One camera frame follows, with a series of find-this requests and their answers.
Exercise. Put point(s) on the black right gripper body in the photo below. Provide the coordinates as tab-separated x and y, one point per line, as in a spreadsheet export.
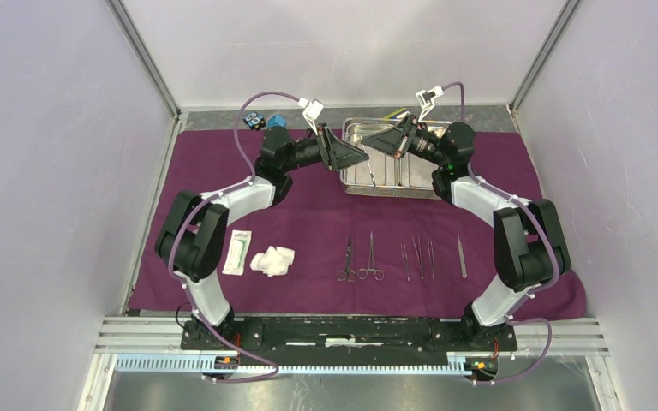
409	128

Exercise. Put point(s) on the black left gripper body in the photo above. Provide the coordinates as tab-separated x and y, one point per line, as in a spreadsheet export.
324	145

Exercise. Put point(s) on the steel hemostat clamp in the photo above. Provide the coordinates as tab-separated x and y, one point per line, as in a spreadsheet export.
370	173
371	269

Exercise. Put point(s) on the metal mesh instrument tray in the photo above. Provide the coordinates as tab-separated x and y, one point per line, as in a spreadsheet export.
394	191

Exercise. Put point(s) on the purple cloth wrap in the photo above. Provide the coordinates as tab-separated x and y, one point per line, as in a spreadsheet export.
316	219

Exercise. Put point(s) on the thin curved steel tweezers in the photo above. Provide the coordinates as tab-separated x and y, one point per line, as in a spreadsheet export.
431	258

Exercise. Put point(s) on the steel needle holder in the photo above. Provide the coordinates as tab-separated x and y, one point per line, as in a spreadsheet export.
417	245

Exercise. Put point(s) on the steel surgical scissors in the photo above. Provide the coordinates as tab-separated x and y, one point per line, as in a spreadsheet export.
347	274

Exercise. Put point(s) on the white gauze wad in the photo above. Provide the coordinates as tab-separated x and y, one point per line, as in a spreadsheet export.
274	262

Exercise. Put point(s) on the steel forceps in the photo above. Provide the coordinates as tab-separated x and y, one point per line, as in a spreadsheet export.
461	258

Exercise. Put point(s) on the suture packet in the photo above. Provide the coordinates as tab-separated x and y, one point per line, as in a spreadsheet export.
237	252

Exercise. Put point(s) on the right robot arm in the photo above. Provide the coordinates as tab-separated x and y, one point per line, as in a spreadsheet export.
530	250

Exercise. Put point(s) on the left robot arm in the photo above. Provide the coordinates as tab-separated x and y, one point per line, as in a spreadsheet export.
191	240

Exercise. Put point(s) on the steel left inner pan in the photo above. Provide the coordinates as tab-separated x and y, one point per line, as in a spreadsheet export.
384	167

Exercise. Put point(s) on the steel pan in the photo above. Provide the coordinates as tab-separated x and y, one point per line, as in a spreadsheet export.
420	170
384	167

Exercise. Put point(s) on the steel right inner pan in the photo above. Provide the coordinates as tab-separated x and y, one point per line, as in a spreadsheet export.
420	170

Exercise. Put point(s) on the blue toy block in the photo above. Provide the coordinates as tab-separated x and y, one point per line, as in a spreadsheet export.
276	121

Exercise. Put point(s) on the black blue toy car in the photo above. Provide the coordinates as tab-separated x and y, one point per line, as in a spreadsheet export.
255	121

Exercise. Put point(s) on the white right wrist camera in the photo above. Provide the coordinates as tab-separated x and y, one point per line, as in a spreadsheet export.
426	100

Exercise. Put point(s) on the aluminium corner frame rail right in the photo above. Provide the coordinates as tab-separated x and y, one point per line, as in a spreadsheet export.
548	46

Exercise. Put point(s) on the aluminium corner frame rail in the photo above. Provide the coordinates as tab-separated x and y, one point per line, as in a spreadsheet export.
548	46
139	47

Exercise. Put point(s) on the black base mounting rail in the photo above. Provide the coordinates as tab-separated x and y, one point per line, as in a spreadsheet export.
362	340

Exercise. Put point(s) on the aluminium corner frame rail left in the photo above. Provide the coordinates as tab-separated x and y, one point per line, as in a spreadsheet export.
139	47

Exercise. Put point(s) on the aluminium front frame rail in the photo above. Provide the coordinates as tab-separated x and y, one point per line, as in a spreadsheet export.
157	344

